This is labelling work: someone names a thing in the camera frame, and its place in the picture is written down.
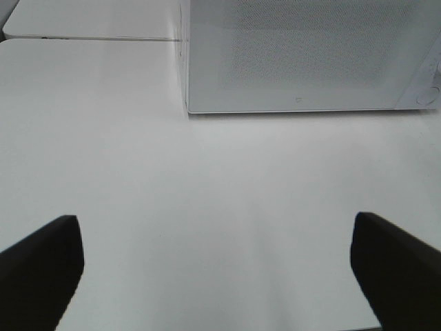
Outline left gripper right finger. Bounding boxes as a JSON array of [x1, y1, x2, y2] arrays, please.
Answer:
[[350, 212, 440, 330]]

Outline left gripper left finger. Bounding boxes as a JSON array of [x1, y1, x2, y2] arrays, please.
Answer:
[[1, 215, 85, 330]]

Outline round white door button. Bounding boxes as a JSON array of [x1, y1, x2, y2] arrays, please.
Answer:
[[416, 86, 440, 106]]

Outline white microwave oven body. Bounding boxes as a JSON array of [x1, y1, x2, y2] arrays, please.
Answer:
[[175, 0, 441, 114]]

